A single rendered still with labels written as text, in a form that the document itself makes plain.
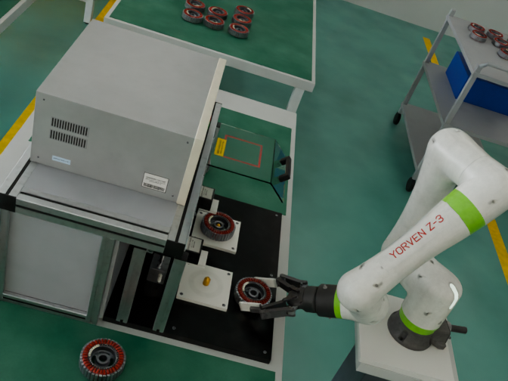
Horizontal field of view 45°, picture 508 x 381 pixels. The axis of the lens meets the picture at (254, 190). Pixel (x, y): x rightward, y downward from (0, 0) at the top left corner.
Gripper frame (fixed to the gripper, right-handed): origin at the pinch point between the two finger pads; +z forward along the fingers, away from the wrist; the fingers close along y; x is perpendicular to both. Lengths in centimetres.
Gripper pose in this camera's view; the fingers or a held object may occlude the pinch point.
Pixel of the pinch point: (253, 293)
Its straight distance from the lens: 183.9
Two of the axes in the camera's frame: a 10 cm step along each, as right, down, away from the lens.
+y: 3.6, -4.9, 7.9
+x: -1.9, -8.7, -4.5
